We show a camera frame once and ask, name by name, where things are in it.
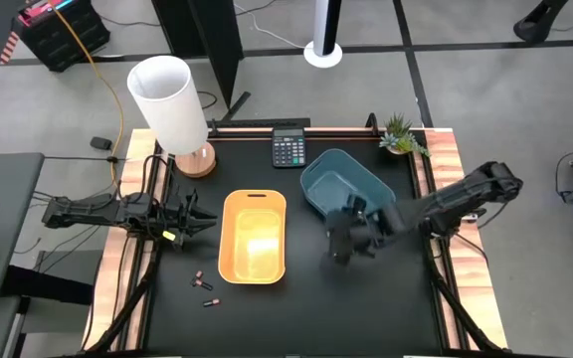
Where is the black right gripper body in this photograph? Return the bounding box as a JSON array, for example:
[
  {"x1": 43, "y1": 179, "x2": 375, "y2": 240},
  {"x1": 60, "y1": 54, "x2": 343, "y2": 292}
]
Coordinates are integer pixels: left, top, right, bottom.
[{"x1": 325, "y1": 206, "x2": 392, "y2": 266}]

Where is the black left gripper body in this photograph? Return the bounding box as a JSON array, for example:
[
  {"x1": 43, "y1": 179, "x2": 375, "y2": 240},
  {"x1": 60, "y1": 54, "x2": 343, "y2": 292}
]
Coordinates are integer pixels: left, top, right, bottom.
[{"x1": 165, "y1": 192, "x2": 193, "y2": 246}]

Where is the blue plastic bin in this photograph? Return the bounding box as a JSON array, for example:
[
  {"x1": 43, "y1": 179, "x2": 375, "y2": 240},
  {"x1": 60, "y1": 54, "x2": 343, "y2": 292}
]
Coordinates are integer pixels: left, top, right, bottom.
[{"x1": 299, "y1": 147, "x2": 397, "y2": 223}]

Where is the orange plastic bin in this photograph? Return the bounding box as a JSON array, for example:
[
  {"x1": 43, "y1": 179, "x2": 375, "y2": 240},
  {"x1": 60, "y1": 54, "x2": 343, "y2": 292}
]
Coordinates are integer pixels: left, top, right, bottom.
[{"x1": 217, "y1": 188, "x2": 287, "y2": 285}]

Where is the small potted succulent plant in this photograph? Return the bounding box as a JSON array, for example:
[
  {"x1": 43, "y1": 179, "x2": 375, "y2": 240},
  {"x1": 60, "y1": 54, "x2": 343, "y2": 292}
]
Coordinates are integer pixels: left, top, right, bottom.
[{"x1": 378, "y1": 112, "x2": 432, "y2": 158}]

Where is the wooden side board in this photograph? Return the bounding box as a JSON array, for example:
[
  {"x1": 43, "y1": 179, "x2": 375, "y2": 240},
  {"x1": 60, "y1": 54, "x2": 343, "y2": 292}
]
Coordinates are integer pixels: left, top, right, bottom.
[
  {"x1": 423, "y1": 127, "x2": 509, "y2": 349},
  {"x1": 83, "y1": 127, "x2": 171, "y2": 352}
]

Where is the black desk calculator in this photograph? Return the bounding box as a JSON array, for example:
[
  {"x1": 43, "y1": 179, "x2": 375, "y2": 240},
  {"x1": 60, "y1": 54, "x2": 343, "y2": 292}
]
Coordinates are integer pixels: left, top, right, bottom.
[{"x1": 271, "y1": 127, "x2": 307, "y2": 169}]

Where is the black base bar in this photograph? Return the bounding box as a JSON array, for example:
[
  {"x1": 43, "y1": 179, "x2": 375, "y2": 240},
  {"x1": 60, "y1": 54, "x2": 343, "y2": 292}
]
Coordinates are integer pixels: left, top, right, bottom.
[{"x1": 206, "y1": 117, "x2": 311, "y2": 130}]

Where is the white shade wooden base lamp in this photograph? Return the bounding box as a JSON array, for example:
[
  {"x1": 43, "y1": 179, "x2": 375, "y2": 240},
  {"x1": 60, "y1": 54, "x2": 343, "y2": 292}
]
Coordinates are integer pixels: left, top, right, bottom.
[{"x1": 125, "y1": 54, "x2": 217, "y2": 179}]

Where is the pole with white round base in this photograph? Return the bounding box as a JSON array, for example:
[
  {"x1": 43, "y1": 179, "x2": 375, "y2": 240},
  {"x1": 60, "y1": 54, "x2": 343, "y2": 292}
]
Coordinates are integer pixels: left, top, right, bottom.
[{"x1": 302, "y1": 0, "x2": 344, "y2": 70}]

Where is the grey desk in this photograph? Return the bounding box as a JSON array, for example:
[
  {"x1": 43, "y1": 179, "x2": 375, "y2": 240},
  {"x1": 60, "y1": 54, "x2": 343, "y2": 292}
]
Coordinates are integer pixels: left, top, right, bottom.
[{"x1": 0, "y1": 152, "x2": 46, "y2": 305}]

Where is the black partition panel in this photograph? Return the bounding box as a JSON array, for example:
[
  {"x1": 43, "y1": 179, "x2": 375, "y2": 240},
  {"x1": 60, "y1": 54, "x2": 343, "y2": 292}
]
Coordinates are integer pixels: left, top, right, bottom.
[{"x1": 150, "y1": 0, "x2": 252, "y2": 123}]

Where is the black plastic crate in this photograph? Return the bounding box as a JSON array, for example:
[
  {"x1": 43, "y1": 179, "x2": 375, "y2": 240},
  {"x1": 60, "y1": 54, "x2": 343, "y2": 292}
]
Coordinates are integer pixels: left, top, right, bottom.
[{"x1": 15, "y1": 0, "x2": 112, "y2": 74}]

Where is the black stand foot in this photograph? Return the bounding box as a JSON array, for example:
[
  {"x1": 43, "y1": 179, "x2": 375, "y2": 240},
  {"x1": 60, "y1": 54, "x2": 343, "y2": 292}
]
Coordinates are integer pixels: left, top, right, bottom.
[{"x1": 512, "y1": 0, "x2": 571, "y2": 44}]

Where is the black aluminium table frame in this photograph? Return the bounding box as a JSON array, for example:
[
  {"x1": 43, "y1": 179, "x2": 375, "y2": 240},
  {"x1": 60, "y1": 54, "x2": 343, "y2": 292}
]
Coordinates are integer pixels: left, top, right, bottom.
[{"x1": 82, "y1": 126, "x2": 506, "y2": 358}]

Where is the yellow extension cable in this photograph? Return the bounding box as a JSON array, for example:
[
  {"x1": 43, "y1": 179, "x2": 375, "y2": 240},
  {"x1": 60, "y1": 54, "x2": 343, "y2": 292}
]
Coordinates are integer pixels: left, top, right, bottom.
[{"x1": 47, "y1": 0, "x2": 126, "y2": 183}]

